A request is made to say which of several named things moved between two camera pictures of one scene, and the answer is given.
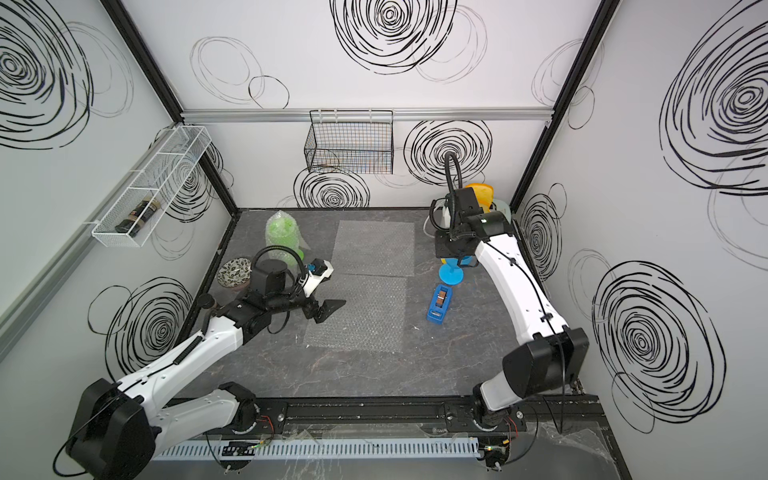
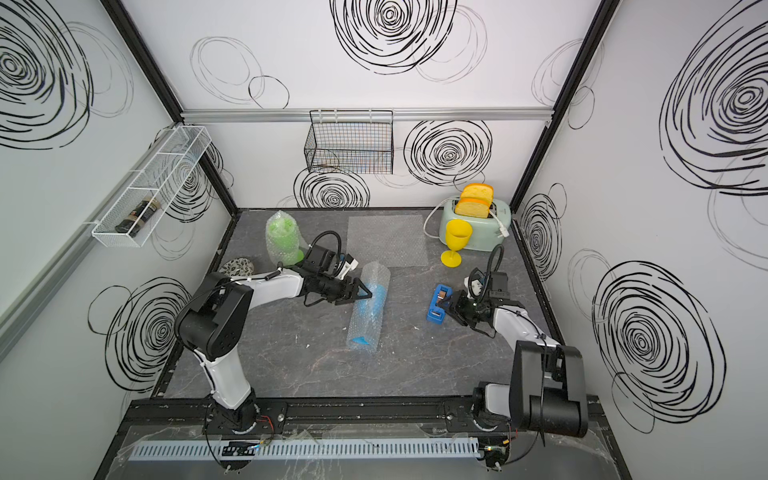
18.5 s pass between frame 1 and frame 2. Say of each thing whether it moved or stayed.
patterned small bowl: stayed
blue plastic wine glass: moved
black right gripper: moved
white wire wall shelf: stayed
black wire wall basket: stayed
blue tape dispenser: stayed
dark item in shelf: stayed
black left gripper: moved
